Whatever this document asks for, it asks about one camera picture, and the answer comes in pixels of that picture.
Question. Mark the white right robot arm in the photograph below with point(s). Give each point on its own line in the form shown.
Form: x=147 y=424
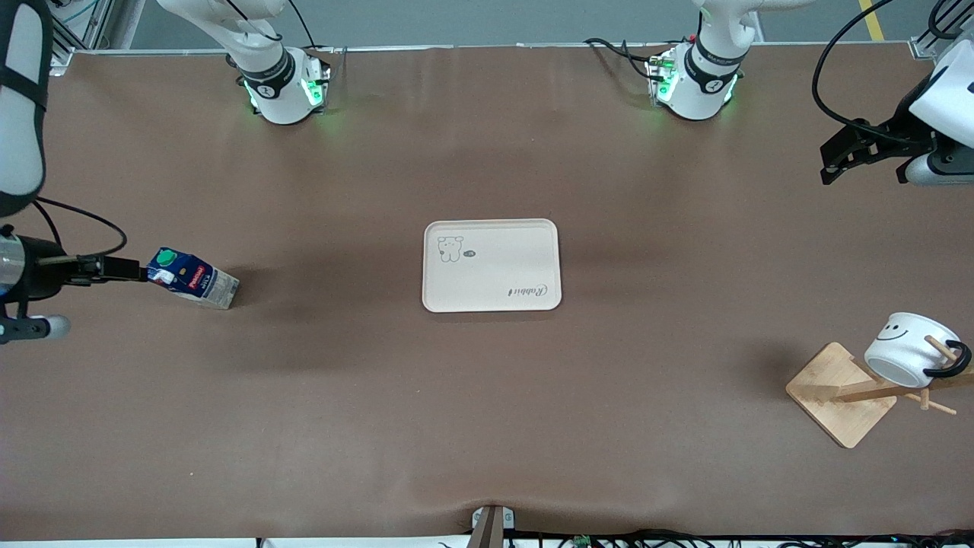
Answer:
x=23 y=114

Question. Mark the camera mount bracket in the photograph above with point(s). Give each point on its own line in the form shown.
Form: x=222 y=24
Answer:
x=491 y=525

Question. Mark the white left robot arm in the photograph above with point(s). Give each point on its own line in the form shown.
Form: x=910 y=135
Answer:
x=700 y=76

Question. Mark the beige plastic tray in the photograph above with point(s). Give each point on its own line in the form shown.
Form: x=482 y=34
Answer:
x=494 y=266

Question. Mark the blue milk carton green cap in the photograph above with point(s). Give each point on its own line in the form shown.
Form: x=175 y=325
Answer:
x=190 y=280

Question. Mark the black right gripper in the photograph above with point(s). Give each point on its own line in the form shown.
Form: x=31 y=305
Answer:
x=38 y=268

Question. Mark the aluminium frame profile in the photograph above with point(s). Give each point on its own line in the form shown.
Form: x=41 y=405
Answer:
x=932 y=30
x=76 y=30

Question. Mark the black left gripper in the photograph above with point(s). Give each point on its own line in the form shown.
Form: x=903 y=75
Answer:
x=892 y=135

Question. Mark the wooden mug rack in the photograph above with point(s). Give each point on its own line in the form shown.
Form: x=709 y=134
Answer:
x=829 y=396

